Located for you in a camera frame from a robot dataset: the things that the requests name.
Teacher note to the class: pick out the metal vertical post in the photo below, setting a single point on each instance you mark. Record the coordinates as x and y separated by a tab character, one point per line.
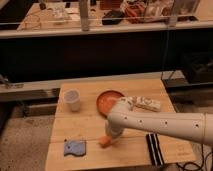
83	9

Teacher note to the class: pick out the blue sponge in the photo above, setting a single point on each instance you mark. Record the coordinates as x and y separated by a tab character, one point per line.
75	147

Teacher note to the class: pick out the white toy object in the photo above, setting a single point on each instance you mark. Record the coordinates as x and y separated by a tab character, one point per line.
147	103

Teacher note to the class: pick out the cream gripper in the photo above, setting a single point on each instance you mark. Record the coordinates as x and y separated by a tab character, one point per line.
114	135

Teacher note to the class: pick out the red cloth item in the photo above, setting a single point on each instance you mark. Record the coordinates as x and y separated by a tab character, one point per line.
135	13

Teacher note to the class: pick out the white ceramic cup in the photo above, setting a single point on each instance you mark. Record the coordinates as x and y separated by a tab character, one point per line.
72	100

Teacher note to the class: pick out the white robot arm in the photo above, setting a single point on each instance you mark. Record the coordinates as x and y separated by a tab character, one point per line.
195	127

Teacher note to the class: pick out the orange bowl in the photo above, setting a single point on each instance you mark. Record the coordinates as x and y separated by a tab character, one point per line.
106	100

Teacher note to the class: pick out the black bag on desk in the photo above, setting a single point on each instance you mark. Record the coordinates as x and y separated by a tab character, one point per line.
112	17

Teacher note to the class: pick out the black white striped block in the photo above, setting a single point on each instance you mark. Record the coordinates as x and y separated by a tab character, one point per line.
154	149

